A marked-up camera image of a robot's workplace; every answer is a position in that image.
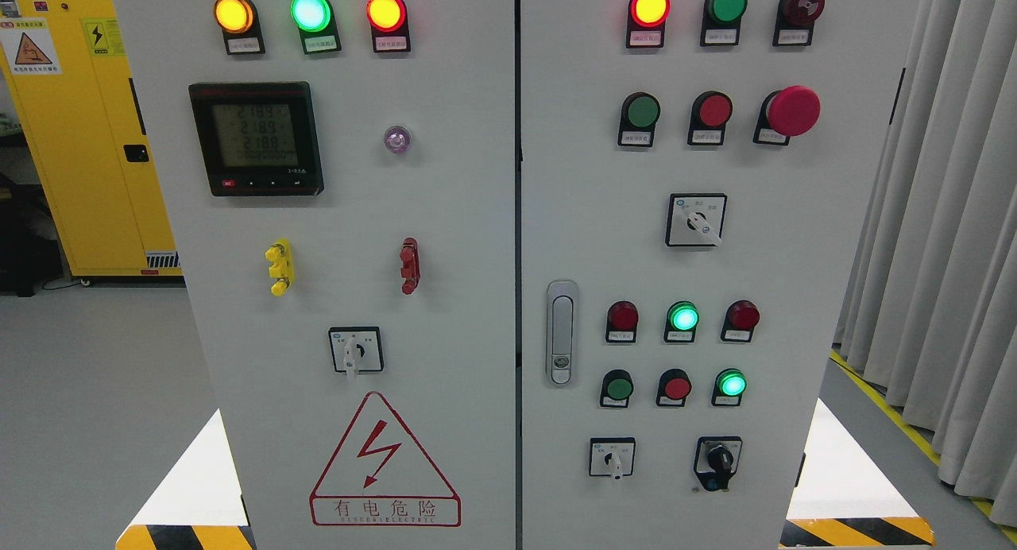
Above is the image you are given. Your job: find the white rotary switch door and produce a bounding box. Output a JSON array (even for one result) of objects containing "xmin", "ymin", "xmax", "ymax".
[{"xmin": 327, "ymin": 326, "xmax": 385, "ymax": 379}]

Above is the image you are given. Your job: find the grey electrical control cabinet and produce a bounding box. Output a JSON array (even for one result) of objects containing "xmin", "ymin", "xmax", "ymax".
[{"xmin": 114, "ymin": 0, "xmax": 919, "ymax": 549}]

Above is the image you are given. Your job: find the red terminal connector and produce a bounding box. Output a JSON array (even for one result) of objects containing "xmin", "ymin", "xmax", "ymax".
[{"xmin": 399, "ymin": 236, "xmax": 421, "ymax": 294}]

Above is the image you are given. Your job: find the dark red indicator middle left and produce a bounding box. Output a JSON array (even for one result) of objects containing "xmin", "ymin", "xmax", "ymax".
[{"xmin": 605, "ymin": 300, "xmax": 640, "ymax": 344}]

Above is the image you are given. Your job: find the dark red indicator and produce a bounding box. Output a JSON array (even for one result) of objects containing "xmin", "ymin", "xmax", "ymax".
[
  {"xmin": 605, "ymin": 300, "xmax": 640, "ymax": 344},
  {"xmin": 720, "ymin": 300, "xmax": 760, "ymax": 343}
]

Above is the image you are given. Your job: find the small clear purple lamp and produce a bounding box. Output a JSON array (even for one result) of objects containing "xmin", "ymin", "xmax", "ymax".
[{"xmin": 384, "ymin": 126, "xmax": 412, "ymax": 155}]

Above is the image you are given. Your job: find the green lit indicator middle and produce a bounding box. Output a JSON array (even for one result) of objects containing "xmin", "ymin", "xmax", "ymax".
[{"xmin": 663, "ymin": 300, "xmax": 700, "ymax": 344}]

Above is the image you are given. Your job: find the green push button upper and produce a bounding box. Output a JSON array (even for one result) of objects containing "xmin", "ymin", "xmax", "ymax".
[{"xmin": 617, "ymin": 91, "xmax": 661, "ymax": 148}]

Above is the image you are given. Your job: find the red push button lower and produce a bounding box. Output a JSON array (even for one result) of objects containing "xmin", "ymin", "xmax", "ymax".
[{"xmin": 656, "ymin": 368, "xmax": 691, "ymax": 408}]

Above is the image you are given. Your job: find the red push button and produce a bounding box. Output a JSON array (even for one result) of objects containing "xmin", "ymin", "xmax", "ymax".
[
  {"xmin": 686, "ymin": 91, "xmax": 733, "ymax": 145},
  {"xmin": 656, "ymin": 368, "xmax": 691, "ymax": 408}
]

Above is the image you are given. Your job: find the yellow terminal connector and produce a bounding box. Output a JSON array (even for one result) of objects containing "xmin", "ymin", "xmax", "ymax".
[{"xmin": 265, "ymin": 238, "xmax": 295, "ymax": 297}]

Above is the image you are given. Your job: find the dark red indicator middle right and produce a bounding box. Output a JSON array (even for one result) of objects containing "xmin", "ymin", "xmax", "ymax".
[{"xmin": 720, "ymin": 300, "xmax": 760, "ymax": 343}]

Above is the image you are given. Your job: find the red electric hazard warning sticker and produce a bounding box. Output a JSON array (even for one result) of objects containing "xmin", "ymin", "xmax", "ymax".
[{"xmin": 309, "ymin": 391, "xmax": 462, "ymax": 528}]

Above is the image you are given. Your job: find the green lit push button lower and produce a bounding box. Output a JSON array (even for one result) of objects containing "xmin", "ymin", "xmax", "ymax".
[{"xmin": 711, "ymin": 368, "xmax": 747, "ymax": 408}]

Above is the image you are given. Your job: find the red push button upper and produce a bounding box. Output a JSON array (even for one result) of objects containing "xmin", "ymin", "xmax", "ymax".
[{"xmin": 686, "ymin": 91, "xmax": 733, "ymax": 145}]

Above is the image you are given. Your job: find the red indicator light top left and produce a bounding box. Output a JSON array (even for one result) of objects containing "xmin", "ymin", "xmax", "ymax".
[{"xmin": 365, "ymin": 0, "xmax": 412, "ymax": 53}]

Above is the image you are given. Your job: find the black digital power meter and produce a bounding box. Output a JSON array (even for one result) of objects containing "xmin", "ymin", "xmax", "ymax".
[{"xmin": 188, "ymin": 80, "xmax": 324, "ymax": 196}]

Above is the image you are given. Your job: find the red lit indicator right door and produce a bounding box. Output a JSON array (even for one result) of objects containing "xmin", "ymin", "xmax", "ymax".
[{"xmin": 625, "ymin": 0, "xmax": 671, "ymax": 49}]

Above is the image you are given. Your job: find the green indicator light top left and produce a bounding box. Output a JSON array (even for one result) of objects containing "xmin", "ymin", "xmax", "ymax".
[{"xmin": 290, "ymin": 0, "xmax": 342, "ymax": 55}]

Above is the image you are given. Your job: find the red emergency stop mushroom button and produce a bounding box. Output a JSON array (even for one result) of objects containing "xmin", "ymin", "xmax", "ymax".
[{"xmin": 752, "ymin": 85, "xmax": 822, "ymax": 145}]

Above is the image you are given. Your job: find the green unlit indicator top right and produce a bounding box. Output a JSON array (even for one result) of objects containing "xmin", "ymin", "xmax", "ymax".
[{"xmin": 700, "ymin": 0, "xmax": 747, "ymax": 47}]

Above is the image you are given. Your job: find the amber indicator light top left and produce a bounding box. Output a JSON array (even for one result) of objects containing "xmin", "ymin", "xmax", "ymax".
[{"xmin": 214, "ymin": 0, "xmax": 265, "ymax": 55}]

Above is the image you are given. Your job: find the dark red buzzer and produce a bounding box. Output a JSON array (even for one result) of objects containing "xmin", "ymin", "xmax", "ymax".
[{"xmin": 772, "ymin": 0, "xmax": 826, "ymax": 47}]

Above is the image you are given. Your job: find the grey curtain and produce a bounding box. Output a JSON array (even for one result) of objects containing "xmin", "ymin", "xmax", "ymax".
[{"xmin": 836, "ymin": 0, "xmax": 1016, "ymax": 525}]

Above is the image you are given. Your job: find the yellow safety storage cabinet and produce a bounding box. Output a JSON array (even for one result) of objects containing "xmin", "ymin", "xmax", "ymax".
[{"xmin": 1, "ymin": 0, "xmax": 182, "ymax": 278}]

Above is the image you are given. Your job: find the silver cabinet door handle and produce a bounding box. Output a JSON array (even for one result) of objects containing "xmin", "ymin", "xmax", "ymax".
[{"xmin": 546, "ymin": 279, "xmax": 578, "ymax": 386}]

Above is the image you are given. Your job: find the white rotary switch upper right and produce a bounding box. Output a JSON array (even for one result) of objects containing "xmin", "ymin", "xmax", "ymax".
[{"xmin": 664, "ymin": 194, "xmax": 728, "ymax": 248}]

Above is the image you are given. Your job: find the white rotary switch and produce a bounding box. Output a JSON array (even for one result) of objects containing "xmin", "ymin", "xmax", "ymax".
[
  {"xmin": 664, "ymin": 194, "xmax": 728, "ymax": 248},
  {"xmin": 588, "ymin": 436, "xmax": 636, "ymax": 480}
]

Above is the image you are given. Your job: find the white rotary switch lower right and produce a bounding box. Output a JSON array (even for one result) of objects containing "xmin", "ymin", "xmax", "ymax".
[{"xmin": 588, "ymin": 436, "xmax": 636, "ymax": 480}]

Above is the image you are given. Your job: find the black selector knob switch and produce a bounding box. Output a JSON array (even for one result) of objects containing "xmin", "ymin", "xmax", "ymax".
[{"xmin": 693, "ymin": 436, "xmax": 742, "ymax": 492}]

